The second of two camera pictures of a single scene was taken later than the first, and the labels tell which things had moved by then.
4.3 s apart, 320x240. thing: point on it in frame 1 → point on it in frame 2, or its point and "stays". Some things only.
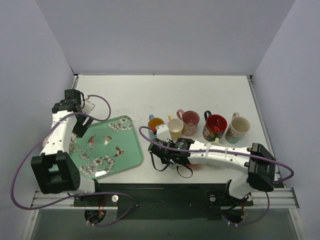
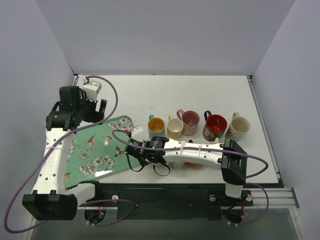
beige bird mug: [238, 127] stays
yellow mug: [175, 126] stays
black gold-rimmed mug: [215, 126] stays
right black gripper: [158, 149] → [132, 148]
